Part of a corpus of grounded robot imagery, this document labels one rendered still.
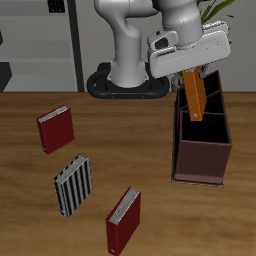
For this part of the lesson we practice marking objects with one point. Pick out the orange book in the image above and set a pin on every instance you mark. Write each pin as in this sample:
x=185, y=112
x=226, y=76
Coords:
x=194, y=96

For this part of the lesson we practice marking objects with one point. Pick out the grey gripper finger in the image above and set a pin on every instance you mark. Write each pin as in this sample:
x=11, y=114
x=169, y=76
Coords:
x=202, y=71

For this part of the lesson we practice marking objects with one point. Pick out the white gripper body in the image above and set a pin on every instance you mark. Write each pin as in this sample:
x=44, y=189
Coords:
x=190, y=53

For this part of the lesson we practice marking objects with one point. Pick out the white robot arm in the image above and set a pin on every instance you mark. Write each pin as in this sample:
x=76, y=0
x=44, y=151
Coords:
x=128, y=50

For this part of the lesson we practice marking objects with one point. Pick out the black and white striped book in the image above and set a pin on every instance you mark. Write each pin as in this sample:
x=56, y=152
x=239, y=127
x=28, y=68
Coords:
x=74, y=186

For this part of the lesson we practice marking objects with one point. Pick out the grey shelf unit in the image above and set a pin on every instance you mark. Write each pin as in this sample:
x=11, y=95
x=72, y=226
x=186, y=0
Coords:
x=40, y=43

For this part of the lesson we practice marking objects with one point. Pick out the dark red book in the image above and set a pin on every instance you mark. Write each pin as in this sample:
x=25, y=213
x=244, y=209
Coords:
x=125, y=221
x=56, y=130

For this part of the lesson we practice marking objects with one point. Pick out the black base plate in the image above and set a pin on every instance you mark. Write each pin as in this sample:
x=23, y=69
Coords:
x=100, y=87

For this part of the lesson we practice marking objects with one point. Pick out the dark brown desk caddy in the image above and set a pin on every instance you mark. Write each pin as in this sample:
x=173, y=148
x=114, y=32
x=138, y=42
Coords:
x=203, y=156

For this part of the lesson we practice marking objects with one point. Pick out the green pot plant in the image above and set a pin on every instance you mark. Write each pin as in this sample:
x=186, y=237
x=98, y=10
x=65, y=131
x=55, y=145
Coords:
x=213, y=8

